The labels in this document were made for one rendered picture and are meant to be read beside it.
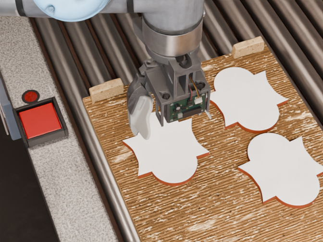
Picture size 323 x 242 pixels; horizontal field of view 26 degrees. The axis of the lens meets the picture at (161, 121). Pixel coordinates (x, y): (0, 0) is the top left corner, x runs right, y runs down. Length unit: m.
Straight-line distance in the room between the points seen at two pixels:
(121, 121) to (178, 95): 0.28
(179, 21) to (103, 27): 0.53
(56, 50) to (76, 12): 0.66
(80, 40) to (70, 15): 0.67
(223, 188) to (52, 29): 0.47
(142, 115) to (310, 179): 0.29
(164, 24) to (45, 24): 0.55
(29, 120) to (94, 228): 0.23
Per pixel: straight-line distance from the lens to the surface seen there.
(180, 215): 1.08
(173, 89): 0.90
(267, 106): 1.19
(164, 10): 0.81
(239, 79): 1.22
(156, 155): 1.12
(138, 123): 1.01
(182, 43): 0.85
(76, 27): 1.34
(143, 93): 0.98
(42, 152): 1.18
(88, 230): 1.10
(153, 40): 0.86
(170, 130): 1.15
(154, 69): 0.94
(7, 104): 1.36
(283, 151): 1.14
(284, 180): 1.11
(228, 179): 1.11
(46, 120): 1.20
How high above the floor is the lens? 1.89
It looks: 54 degrees down
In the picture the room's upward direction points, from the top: straight up
